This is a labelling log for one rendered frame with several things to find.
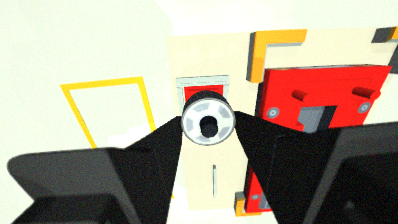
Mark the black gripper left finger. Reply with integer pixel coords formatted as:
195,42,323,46
6,116,183,224

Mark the yellow rectangular outline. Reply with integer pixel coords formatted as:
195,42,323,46
59,76,156,148

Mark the white and black wheel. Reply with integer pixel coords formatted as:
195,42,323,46
181,90,236,146

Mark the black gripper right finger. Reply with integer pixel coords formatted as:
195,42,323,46
234,111,398,224

